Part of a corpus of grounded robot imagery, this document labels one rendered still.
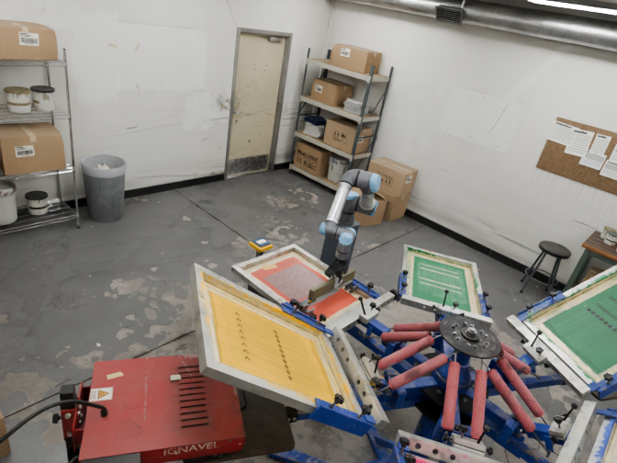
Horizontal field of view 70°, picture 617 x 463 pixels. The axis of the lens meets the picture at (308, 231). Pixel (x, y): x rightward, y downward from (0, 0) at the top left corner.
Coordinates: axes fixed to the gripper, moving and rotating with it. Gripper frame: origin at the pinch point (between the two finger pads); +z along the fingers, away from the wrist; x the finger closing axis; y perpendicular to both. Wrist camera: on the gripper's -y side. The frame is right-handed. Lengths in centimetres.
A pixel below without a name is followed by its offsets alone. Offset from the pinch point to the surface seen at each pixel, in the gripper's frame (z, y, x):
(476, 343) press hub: -22, -3, -88
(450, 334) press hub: -22, -8, -78
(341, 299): 13.6, 9.8, -2.6
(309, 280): 13.6, 8.0, 23.6
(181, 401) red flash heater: -2, -118, -20
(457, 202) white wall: 59, 380, 78
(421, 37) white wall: -131, 380, 201
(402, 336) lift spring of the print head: -5, -9, -56
